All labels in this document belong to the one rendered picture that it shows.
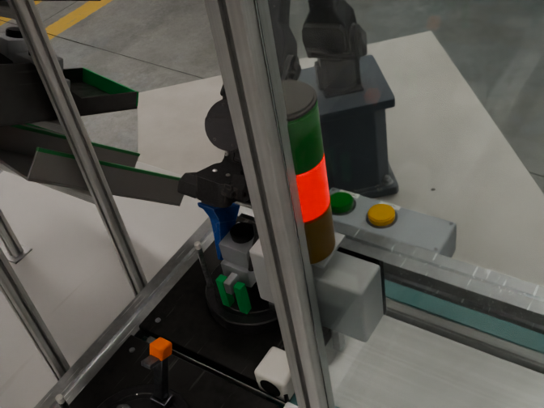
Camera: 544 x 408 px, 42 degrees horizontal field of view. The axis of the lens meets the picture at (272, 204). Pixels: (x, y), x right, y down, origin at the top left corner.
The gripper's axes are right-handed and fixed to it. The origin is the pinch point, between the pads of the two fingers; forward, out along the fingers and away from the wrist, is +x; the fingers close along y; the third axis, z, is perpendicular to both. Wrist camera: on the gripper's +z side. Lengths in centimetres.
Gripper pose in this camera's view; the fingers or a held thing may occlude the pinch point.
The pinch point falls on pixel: (240, 239)
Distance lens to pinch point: 89.7
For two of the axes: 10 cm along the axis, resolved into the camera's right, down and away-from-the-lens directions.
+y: 8.3, 2.7, -4.9
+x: -1.9, 9.6, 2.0
